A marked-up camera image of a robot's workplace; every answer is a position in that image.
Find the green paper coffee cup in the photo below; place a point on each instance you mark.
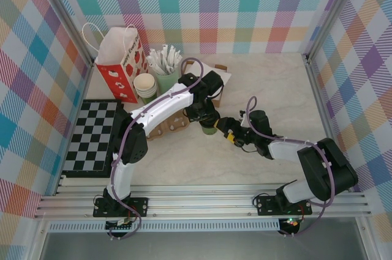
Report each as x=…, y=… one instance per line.
x=209, y=131

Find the brown pulp cup carrier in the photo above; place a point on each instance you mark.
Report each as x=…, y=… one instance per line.
x=179, y=124

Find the red white paper gift bag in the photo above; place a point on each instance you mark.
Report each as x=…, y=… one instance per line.
x=122, y=73

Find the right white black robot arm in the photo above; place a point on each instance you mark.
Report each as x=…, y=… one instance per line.
x=324, y=168

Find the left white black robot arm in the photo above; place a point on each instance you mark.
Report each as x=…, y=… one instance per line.
x=165, y=104

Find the pile of white napkins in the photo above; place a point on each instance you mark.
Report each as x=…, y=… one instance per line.
x=208, y=67

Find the mint green holder cup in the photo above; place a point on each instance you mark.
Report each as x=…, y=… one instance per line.
x=167, y=84

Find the stack of green paper cups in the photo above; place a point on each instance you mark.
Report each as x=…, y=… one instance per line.
x=144, y=82

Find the black grey checkerboard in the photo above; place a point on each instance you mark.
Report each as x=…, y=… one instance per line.
x=88, y=137

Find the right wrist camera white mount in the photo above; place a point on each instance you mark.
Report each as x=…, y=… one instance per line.
x=242, y=114

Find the right aluminium side rail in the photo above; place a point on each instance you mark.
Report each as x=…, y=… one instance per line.
x=321, y=104

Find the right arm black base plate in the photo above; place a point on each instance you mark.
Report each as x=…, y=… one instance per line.
x=266, y=206

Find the aluminium mounting rail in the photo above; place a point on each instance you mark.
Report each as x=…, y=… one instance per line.
x=199, y=205

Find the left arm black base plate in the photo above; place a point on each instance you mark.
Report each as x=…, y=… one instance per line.
x=139, y=206

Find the right aluminium frame post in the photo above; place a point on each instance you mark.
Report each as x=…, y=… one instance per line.
x=333, y=15

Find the aluminium frame post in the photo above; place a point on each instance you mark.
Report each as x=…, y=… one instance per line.
x=333, y=15
x=61, y=15

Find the left aluminium frame post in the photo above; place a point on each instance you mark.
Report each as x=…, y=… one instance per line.
x=61, y=15

